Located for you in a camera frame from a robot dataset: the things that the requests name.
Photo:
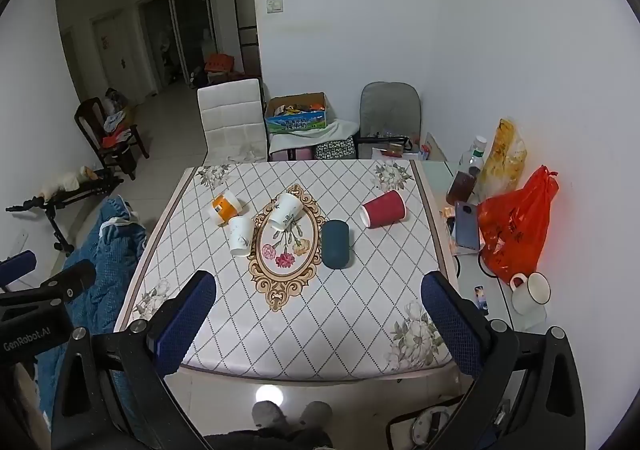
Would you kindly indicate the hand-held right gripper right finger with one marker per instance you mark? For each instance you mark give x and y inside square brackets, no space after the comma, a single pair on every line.
[450,325]

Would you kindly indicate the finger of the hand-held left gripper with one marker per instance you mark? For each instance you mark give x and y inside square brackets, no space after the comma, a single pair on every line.
[17,266]
[70,277]

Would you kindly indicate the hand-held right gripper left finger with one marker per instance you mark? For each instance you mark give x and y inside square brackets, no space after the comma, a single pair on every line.
[182,325]

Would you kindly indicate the person's left forearm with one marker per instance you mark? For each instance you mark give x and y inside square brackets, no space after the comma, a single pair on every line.
[20,405]

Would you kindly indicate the white floral paper cup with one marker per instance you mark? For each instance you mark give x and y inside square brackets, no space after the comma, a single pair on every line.
[241,235]

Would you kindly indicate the orange and white cup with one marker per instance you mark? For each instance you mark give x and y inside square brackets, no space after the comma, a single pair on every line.
[225,207]

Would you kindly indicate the red paper cup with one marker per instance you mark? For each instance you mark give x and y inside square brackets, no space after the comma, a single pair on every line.
[385,210]

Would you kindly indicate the dark teal cup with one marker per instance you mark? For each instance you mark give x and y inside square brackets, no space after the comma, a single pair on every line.
[336,245]

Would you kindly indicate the white printed paper cup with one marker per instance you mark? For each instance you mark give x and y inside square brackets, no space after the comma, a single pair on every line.
[286,211]

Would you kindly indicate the small printed card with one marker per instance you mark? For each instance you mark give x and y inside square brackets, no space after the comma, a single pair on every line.
[480,299]

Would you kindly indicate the blue blanket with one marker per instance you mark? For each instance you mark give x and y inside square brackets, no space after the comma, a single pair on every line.
[100,250]

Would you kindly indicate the black tripod stand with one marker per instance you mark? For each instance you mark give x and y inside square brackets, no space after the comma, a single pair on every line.
[56,230]

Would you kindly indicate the white enamel mug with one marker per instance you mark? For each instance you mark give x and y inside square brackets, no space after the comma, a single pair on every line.
[530,292]

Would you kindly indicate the blue smartphone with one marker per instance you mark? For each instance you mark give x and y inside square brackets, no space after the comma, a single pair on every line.
[467,227]

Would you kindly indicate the orange plastic bag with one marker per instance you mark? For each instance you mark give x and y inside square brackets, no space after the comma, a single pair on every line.
[515,230]

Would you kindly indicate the grey slipper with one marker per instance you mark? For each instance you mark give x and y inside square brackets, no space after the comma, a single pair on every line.
[267,416]
[316,415]

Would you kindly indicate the floral printed tablecloth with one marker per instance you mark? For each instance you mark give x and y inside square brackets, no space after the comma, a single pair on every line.
[310,310]

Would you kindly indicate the brown liquid bottle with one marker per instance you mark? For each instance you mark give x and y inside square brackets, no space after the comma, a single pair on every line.
[460,187]

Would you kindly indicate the person's dark pants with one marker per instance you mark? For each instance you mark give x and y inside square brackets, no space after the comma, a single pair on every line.
[270,441]

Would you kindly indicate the clothes pile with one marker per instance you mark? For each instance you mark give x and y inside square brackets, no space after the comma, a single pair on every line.
[117,132]

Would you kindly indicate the dark wooden chair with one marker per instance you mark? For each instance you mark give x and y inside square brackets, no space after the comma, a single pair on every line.
[87,120]

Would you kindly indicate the clear plastic bottle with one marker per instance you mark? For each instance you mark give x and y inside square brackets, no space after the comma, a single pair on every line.
[472,157]

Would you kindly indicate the brown cardboard sheet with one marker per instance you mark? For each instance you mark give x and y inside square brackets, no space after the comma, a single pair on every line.
[435,149]

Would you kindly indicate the yellow snack bag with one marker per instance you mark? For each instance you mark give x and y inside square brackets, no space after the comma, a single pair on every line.
[505,155]

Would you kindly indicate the clear plastic container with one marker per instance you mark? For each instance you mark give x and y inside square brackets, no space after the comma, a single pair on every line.
[395,150]

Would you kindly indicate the pink box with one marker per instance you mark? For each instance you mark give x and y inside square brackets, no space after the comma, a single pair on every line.
[299,154]

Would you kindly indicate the black patterned bag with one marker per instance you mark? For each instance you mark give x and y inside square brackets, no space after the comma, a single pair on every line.
[335,149]

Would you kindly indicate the white padded chair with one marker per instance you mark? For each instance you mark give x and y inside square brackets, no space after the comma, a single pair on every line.
[230,115]

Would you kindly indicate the white cloth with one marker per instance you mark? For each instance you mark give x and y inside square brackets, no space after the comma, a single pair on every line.
[336,132]

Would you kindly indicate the wooden door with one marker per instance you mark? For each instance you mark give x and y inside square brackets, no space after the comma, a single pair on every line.
[117,55]

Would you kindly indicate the grey cushioned chair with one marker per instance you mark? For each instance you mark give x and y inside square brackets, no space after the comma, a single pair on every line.
[390,105]

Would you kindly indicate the printed cardboard box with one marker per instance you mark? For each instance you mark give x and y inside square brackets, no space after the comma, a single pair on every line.
[295,122]

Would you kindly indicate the orange box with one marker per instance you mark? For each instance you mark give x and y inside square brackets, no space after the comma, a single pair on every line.
[220,63]

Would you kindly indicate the glass sliding door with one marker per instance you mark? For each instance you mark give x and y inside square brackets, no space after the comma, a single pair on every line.
[185,30]

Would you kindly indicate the white wall switch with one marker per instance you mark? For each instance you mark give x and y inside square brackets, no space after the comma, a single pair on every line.
[275,5]

